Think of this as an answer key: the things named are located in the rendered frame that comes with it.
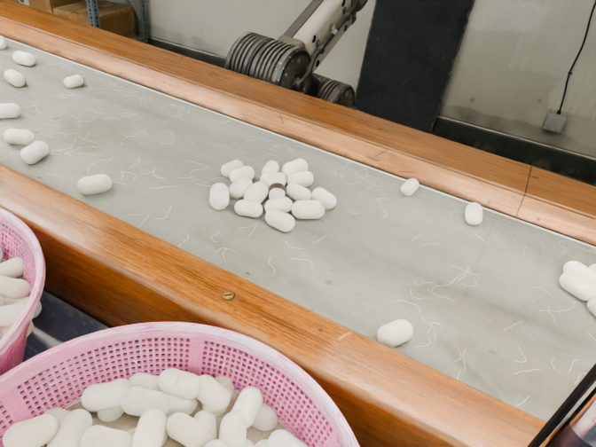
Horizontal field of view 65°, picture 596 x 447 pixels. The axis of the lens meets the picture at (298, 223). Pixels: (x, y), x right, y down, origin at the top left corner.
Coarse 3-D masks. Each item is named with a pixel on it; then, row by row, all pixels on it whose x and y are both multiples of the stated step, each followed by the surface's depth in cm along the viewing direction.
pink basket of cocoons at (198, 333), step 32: (64, 352) 33; (96, 352) 34; (128, 352) 35; (160, 352) 36; (192, 352) 36; (224, 352) 36; (256, 352) 35; (0, 384) 30; (32, 384) 32; (64, 384) 33; (256, 384) 36; (288, 384) 34; (0, 416) 30; (32, 416) 32; (288, 416) 34; (320, 416) 32
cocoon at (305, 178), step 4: (296, 172) 57; (300, 172) 57; (304, 172) 58; (308, 172) 58; (288, 176) 57; (292, 176) 57; (296, 176) 57; (300, 176) 57; (304, 176) 57; (308, 176) 57; (312, 176) 58; (288, 180) 57; (292, 180) 57; (296, 180) 57; (300, 180) 57; (304, 180) 57; (308, 180) 57; (312, 180) 58; (300, 184) 57; (304, 184) 57; (308, 184) 58
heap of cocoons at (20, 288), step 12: (0, 252) 43; (0, 264) 42; (12, 264) 42; (0, 276) 40; (12, 276) 42; (0, 288) 40; (12, 288) 40; (24, 288) 40; (0, 300) 39; (12, 300) 40; (24, 300) 40; (0, 312) 37; (12, 312) 38; (36, 312) 41; (0, 324) 37; (12, 324) 38; (0, 336) 37
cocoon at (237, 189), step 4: (240, 180) 54; (244, 180) 55; (248, 180) 55; (232, 184) 54; (236, 184) 54; (240, 184) 54; (244, 184) 54; (248, 184) 55; (252, 184) 55; (232, 188) 54; (236, 188) 53; (240, 188) 54; (244, 188) 54; (232, 192) 54; (236, 192) 54; (240, 192) 54; (244, 192) 54; (232, 196) 54; (236, 196) 54; (240, 196) 54
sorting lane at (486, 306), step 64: (0, 64) 77; (64, 64) 80; (0, 128) 61; (64, 128) 63; (128, 128) 65; (192, 128) 67; (256, 128) 70; (64, 192) 52; (128, 192) 53; (192, 192) 55; (384, 192) 60; (256, 256) 47; (320, 256) 48; (384, 256) 50; (448, 256) 51; (512, 256) 52; (576, 256) 54; (384, 320) 42; (448, 320) 43; (512, 320) 44; (576, 320) 45; (512, 384) 38; (576, 384) 39
